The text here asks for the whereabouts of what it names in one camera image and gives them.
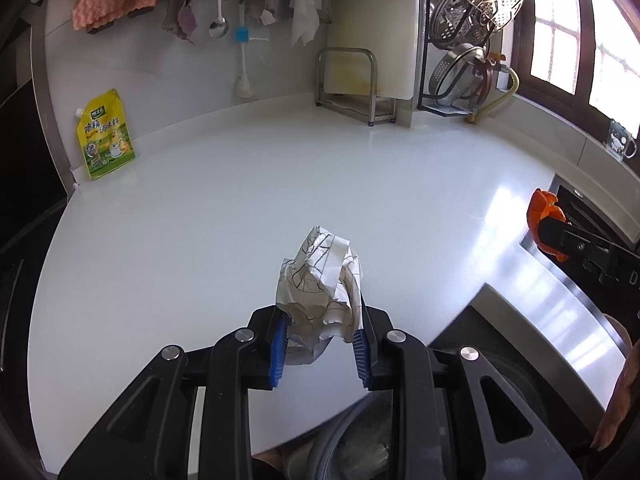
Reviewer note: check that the steel sink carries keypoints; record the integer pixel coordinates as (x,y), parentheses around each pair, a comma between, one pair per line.
(543,313)

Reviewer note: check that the steel pot lid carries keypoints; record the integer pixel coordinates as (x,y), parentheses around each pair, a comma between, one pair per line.
(461,74)

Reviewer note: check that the steel steamer tray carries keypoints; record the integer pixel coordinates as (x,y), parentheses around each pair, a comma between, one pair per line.
(473,22)

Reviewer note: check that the black wire pot rack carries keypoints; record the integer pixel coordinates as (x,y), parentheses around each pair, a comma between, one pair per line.
(425,103)

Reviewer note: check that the steel cutting board rack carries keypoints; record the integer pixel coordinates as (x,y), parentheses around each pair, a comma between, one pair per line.
(371,109)

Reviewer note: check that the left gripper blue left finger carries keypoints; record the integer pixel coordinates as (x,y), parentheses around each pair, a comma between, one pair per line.
(267,356)

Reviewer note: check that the person's right hand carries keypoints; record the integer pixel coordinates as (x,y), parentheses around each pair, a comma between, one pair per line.
(620,403)

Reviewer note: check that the white hanging cloth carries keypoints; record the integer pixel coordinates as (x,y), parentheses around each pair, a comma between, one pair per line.
(306,20)

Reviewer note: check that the blue white bottle brush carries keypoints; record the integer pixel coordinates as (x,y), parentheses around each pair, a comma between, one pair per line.
(243,89)

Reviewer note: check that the white paper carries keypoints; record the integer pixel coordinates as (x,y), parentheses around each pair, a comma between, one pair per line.
(320,291)

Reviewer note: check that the pink wavy sponge cloth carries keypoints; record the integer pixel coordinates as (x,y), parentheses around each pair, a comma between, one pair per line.
(93,14)

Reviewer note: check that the glass mug on sill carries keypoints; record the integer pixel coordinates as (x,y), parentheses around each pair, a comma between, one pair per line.
(620,143)

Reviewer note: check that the purple grey hanging cloth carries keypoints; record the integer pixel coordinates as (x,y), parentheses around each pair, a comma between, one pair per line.
(179,19)

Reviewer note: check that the yellow green refill pouch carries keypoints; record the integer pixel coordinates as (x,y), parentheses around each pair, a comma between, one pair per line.
(103,135)

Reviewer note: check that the white cutting board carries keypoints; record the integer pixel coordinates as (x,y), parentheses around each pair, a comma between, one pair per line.
(387,28)

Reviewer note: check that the window frame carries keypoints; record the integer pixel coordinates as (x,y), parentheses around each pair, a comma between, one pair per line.
(579,59)

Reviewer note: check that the trash bin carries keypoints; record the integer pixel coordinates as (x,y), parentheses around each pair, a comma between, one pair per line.
(354,444)

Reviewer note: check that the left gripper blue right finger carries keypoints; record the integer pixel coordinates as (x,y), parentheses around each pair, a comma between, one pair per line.
(370,343)

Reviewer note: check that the metal spoon with smiley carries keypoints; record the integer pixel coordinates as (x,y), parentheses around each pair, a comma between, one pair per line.
(219,26)

